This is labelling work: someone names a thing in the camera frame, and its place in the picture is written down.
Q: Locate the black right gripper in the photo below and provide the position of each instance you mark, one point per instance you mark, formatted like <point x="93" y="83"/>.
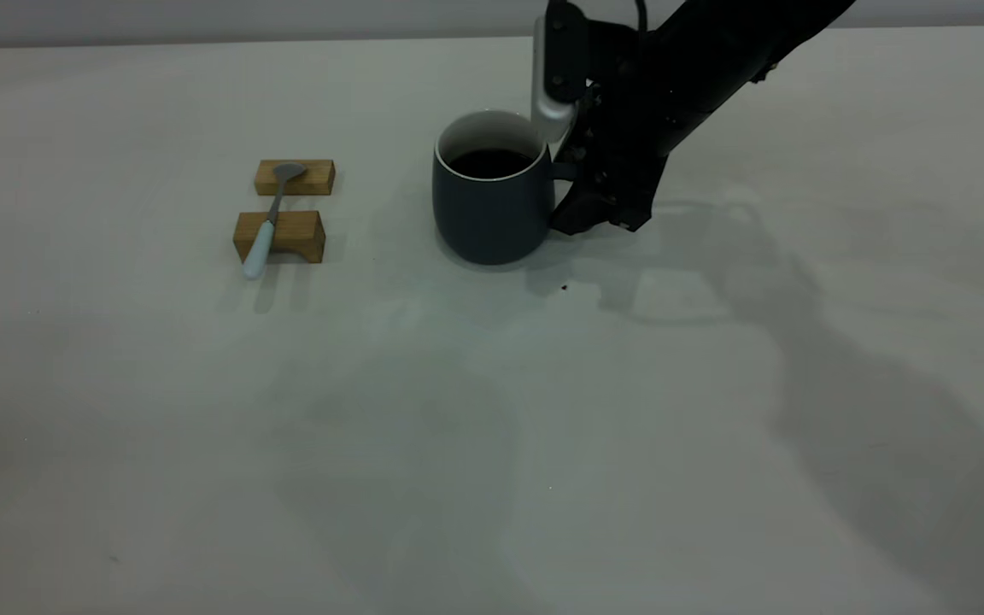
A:
<point x="620" y="120"/>

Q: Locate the dark grey mug with coffee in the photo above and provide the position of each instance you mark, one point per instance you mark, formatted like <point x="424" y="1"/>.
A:
<point x="488" y="213"/>

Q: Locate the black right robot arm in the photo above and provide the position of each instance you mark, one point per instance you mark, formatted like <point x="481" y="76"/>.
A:
<point x="731" y="60"/>

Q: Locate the flat rectangular wooden block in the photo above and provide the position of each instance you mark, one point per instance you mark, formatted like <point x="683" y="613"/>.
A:
<point x="318" y="178"/>

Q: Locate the arched wooden block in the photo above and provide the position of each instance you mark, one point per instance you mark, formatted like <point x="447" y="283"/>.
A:
<point x="297" y="232"/>

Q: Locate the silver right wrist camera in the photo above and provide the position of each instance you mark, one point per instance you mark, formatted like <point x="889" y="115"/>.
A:
<point x="557" y="77"/>

